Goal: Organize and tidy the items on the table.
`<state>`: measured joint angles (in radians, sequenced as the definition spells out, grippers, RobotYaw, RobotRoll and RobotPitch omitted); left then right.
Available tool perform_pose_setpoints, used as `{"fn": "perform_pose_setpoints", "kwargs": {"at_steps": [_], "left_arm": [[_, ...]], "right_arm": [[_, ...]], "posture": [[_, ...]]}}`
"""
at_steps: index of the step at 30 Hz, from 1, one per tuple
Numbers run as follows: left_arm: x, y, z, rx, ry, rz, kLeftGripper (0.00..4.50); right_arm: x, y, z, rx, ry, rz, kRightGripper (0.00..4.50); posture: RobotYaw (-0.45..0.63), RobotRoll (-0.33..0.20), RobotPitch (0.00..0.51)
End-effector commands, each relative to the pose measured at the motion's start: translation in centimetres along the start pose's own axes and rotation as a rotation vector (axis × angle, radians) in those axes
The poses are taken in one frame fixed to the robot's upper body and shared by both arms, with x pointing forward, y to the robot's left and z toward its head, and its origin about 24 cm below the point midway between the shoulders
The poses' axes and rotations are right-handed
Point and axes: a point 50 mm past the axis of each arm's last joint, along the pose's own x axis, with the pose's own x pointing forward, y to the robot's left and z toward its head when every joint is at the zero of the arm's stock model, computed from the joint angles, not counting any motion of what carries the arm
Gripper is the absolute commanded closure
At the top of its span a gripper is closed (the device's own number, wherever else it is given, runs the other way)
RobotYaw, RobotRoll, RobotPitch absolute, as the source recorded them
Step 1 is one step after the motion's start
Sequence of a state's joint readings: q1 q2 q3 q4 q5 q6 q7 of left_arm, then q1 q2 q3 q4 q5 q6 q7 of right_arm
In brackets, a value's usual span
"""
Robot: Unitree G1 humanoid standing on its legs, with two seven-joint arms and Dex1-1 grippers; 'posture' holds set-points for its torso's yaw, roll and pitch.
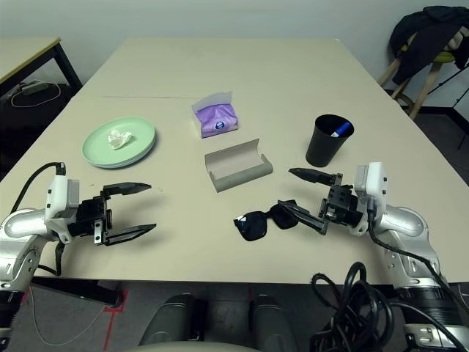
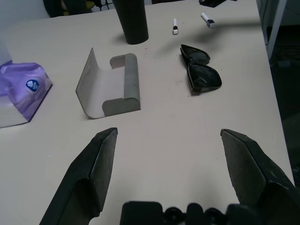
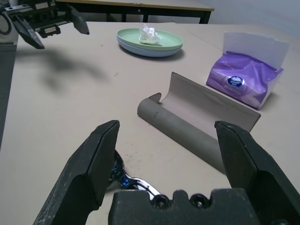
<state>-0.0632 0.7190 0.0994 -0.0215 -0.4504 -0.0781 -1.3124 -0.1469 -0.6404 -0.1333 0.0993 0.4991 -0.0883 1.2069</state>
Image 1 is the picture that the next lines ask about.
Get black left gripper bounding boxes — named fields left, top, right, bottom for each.
left=69, top=182, right=158, bottom=246

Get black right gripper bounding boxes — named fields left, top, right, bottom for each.
left=277, top=167, right=363, bottom=235

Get black sunglasses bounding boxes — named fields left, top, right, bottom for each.
left=233, top=199, right=300, bottom=242

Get light green plate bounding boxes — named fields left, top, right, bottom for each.
left=81, top=116, right=157, bottom=169

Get white tissue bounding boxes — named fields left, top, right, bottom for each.
left=107, top=128, right=135, bottom=150

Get grey glasses case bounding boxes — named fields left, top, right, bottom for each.
left=204, top=138, right=274, bottom=194

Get black cup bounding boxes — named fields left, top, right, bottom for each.
left=305, top=114, right=355, bottom=168

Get light blue plate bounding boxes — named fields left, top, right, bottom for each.
left=86, top=146, right=157, bottom=170

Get blue marker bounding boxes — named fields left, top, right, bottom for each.
left=330, top=122, right=351, bottom=139

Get black table foot bar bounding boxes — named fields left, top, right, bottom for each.
left=31, top=276, right=124, bottom=307

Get grey robot left leg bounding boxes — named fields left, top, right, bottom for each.
left=141, top=293, right=206, bottom=348

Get grey robot leg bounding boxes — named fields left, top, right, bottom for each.
left=248, top=295, right=300, bottom=352
left=141, top=293, right=206, bottom=348

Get purple tissue pack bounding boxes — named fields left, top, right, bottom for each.
left=191, top=90, right=240, bottom=139

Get grey robot right leg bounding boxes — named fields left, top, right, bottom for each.
left=248, top=295, right=300, bottom=352

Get grey robot torso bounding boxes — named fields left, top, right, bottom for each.
left=135, top=342, right=265, bottom=352

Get grey power strip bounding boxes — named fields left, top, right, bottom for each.
left=20, top=82, right=48, bottom=95

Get black tripod stand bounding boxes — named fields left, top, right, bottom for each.
left=426, top=67, right=469, bottom=150

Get black jacket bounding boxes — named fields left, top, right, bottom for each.
left=390, top=6, right=469, bottom=85

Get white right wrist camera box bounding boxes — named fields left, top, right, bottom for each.
left=353, top=161, right=388, bottom=235

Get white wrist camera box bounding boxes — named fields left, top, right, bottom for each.
left=353, top=161, right=388, bottom=235
left=44, top=172, right=81, bottom=243

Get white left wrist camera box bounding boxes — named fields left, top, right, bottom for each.
left=44, top=172, right=81, bottom=243

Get black cable bundle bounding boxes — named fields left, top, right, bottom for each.
left=310, top=262, right=404, bottom=352

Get white coiled cable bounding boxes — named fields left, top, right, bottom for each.
left=10, top=82, right=62, bottom=108

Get thin grey floor cable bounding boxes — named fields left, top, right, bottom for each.
left=27, top=285, right=107, bottom=345

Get beige side table black frame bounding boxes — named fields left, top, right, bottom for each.
left=0, top=36, right=84, bottom=92

